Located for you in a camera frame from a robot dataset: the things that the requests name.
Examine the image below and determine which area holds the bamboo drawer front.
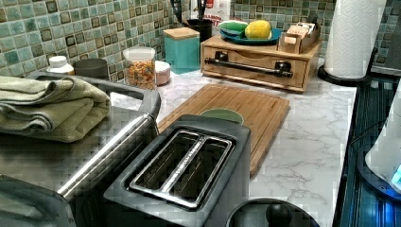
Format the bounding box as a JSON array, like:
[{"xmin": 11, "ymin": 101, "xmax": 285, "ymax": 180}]
[{"xmin": 201, "ymin": 47, "xmax": 308, "ymax": 91}]

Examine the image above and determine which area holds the black drawer handle bar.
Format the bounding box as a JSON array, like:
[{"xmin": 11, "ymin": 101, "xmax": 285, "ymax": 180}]
[{"xmin": 204, "ymin": 51, "xmax": 293, "ymax": 78}]

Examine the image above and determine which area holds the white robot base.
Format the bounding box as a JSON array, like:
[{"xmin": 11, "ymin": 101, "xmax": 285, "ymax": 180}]
[{"xmin": 358, "ymin": 79, "xmax": 400, "ymax": 202}]

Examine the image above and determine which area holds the bamboo drawer box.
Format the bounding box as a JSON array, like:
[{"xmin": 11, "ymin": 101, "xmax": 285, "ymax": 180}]
[{"xmin": 200, "ymin": 35, "xmax": 321, "ymax": 93}]

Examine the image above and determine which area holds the green bowl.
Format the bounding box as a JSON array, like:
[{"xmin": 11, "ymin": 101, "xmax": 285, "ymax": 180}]
[{"xmin": 200, "ymin": 108, "xmax": 244, "ymax": 125}]

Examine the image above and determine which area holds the pink white small bowl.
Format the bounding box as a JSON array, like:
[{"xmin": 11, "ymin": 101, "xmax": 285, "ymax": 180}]
[{"xmin": 155, "ymin": 61, "xmax": 170, "ymax": 86}]

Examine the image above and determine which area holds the bamboo cutting board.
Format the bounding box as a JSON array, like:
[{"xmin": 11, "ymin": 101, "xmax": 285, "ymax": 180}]
[{"xmin": 158, "ymin": 84, "xmax": 289, "ymax": 178}]

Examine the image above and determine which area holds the black two-slot toaster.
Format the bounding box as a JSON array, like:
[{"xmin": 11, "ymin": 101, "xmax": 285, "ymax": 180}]
[{"xmin": 104, "ymin": 114, "xmax": 251, "ymax": 227}]

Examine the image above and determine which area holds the teal canister with wooden lid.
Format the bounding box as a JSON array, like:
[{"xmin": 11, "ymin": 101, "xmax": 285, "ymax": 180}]
[{"xmin": 164, "ymin": 27, "xmax": 201, "ymax": 74}]

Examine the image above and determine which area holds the clear cereal container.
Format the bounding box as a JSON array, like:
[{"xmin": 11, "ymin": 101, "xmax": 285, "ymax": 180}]
[{"xmin": 123, "ymin": 46, "xmax": 156, "ymax": 90}]

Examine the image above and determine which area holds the black utensil holder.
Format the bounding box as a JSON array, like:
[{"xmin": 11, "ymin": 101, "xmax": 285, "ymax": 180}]
[{"xmin": 187, "ymin": 19, "xmax": 213, "ymax": 42}]

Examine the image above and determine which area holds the green vegetable toy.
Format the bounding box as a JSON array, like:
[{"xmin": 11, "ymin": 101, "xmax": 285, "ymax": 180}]
[{"xmin": 218, "ymin": 20, "xmax": 248, "ymax": 33}]

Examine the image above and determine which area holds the yellow corn toy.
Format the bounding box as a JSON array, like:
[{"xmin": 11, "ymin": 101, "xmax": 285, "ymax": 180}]
[{"xmin": 245, "ymin": 20, "xmax": 271, "ymax": 40}]

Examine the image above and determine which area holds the white red box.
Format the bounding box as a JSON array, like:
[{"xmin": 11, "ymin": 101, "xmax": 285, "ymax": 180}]
[{"xmin": 203, "ymin": 0, "xmax": 231, "ymax": 32}]

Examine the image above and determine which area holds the teal plate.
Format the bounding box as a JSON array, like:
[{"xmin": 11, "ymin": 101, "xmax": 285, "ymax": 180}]
[{"xmin": 219, "ymin": 28, "xmax": 282, "ymax": 45}]

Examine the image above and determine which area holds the dark grey cup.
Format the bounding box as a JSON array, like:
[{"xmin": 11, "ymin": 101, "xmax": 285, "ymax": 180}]
[{"xmin": 73, "ymin": 59, "xmax": 109, "ymax": 80}]

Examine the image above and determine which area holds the black pot lid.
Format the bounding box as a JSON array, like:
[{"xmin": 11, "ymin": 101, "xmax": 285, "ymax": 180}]
[{"xmin": 225, "ymin": 198, "xmax": 320, "ymax": 227}]

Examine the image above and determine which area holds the wooden tea bag organizer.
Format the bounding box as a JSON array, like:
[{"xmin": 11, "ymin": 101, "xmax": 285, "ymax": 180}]
[{"xmin": 277, "ymin": 22, "xmax": 321, "ymax": 54}]

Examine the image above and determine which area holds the black paper towel holder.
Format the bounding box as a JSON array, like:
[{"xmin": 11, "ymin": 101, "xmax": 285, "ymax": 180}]
[{"xmin": 318, "ymin": 47, "xmax": 378, "ymax": 87}]

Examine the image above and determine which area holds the green folded towel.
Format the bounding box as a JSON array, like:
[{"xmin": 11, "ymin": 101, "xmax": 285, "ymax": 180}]
[{"xmin": 0, "ymin": 77, "xmax": 110, "ymax": 143}]

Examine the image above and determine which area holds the white lidded bottle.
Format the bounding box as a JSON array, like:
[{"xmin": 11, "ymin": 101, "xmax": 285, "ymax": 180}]
[{"xmin": 46, "ymin": 56, "xmax": 75, "ymax": 76}]

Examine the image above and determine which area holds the stainless toaster oven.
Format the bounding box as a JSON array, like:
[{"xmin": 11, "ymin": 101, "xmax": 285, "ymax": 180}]
[{"xmin": 1, "ymin": 72, "xmax": 161, "ymax": 227}]

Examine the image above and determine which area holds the white paper towel roll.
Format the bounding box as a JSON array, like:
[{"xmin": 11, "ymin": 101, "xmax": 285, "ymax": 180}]
[{"xmin": 323, "ymin": 0, "xmax": 387, "ymax": 80}]

